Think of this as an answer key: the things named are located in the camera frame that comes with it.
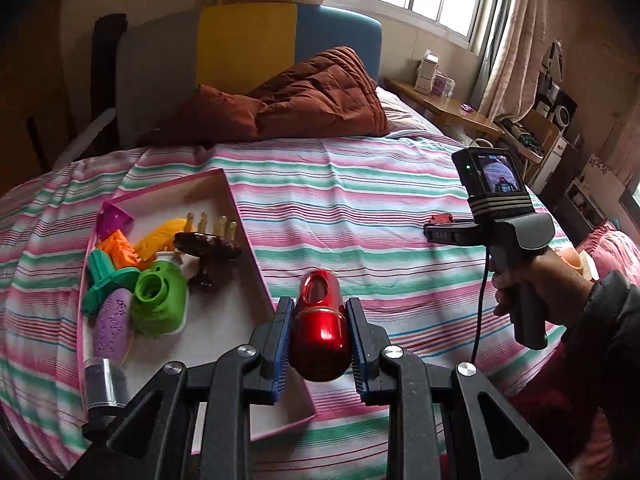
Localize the shiny red metal piece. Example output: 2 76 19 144
288 270 350 382

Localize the red puzzle piece block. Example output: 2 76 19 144
428 214 454 224

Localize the green plug-in device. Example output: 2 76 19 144
130 252 189 337

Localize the brown hair claw clip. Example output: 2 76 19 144
174 211 242 292

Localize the egg-shaped carved toy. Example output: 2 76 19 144
92 288 134 365

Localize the black grey cylinder cap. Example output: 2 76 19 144
81 358 129 442

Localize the orange yellow plastic shell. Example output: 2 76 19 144
134 218 186 261

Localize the orange cube block piece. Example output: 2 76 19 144
96 230 149 271

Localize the teal green plastic stand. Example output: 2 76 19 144
81 249 141 318

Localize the magenta plastic cup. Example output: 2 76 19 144
96 202 134 242

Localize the person right hand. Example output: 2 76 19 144
489 248 593 327

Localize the pink white shallow tray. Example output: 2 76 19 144
77 168 317 441

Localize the striped bed cover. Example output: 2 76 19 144
1 133 550 474

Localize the wooden side shelf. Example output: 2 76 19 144
384 77 502 141

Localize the beige curtain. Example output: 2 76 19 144
470 0 548 122

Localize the pink box on shelf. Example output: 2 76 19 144
432 72 456 98

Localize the striped pillow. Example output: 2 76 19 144
375 87 442 136

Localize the white box on shelf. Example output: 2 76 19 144
414 50 439 96

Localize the rust brown quilted blanket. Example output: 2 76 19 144
137 46 390 148

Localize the grey yellow blue headboard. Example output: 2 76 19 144
115 2 382 148

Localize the black rolled mat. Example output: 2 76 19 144
90 13 128 119

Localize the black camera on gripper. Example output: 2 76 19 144
451 148 535 223

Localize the black cable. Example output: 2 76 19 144
470 249 492 365

